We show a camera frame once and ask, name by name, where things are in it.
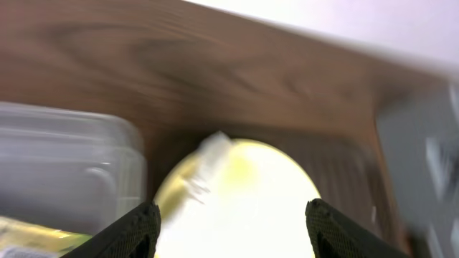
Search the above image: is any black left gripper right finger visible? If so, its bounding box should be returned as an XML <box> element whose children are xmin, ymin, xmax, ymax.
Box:
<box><xmin>305</xmin><ymin>199</ymin><xmax>408</xmax><ymax>258</ymax></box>

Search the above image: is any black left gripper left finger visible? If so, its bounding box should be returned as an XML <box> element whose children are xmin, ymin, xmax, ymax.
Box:
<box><xmin>62</xmin><ymin>202</ymin><xmax>161</xmax><ymax>258</ymax></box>

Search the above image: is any yellow round plate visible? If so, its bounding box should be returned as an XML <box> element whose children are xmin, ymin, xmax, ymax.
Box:
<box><xmin>154</xmin><ymin>139</ymin><xmax>320</xmax><ymax>257</ymax></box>

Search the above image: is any white tissue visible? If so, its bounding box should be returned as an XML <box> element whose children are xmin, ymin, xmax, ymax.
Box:
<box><xmin>186</xmin><ymin>131</ymin><xmax>233</xmax><ymax>204</ymax></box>

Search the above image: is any green yellow snack wrapper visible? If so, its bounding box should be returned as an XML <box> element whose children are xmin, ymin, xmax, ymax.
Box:
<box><xmin>1</xmin><ymin>216</ymin><xmax>92</xmax><ymax>258</ymax></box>

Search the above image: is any clear plastic waste bin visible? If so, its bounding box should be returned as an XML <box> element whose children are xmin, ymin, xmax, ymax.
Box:
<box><xmin>1</xmin><ymin>102</ymin><xmax>146</xmax><ymax>235</ymax></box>

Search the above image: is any grey dishwasher rack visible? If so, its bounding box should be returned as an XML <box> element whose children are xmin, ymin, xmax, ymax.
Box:
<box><xmin>377</xmin><ymin>84</ymin><xmax>458</xmax><ymax>257</ymax></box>

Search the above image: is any dark brown serving tray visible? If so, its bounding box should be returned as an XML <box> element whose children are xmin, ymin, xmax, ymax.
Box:
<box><xmin>145</xmin><ymin>124</ymin><xmax>406</xmax><ymax>251</ymax></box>

